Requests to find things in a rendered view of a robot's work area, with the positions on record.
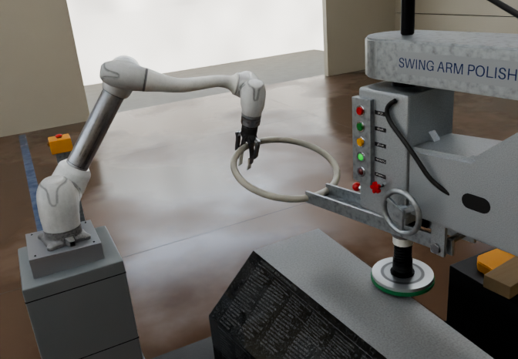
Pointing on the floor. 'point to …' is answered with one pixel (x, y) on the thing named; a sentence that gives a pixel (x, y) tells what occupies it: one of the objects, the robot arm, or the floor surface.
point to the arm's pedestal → (82, 308)
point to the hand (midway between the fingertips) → (244, 161)
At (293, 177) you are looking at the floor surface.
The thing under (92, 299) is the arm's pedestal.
